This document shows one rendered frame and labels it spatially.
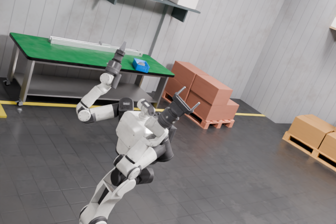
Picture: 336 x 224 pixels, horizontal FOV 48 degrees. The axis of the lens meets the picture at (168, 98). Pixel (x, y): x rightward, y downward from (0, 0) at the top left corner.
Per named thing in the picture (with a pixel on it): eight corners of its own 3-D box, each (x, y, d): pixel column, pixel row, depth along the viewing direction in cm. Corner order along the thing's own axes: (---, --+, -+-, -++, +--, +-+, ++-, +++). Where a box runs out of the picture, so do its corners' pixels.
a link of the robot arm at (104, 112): (77, 121, 243) (111, 114, 249) (80, 128, 232) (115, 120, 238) (74, 104, 239) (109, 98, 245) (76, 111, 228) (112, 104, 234)
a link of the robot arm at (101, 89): (110, 75, 241) (96, 90, 241) (106, 72, 232) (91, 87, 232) (117, 81, 240) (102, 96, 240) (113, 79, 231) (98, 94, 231)
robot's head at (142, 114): (143, 111, 232) (147, 99, 229) (151, 119, 225) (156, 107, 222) (134, 111, 228) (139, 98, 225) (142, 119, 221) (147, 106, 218)
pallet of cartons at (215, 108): (192, 96, 766) (205, 63, 742) (234, 129, 677) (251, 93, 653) (158, 93, 708) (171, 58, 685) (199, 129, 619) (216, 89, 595)
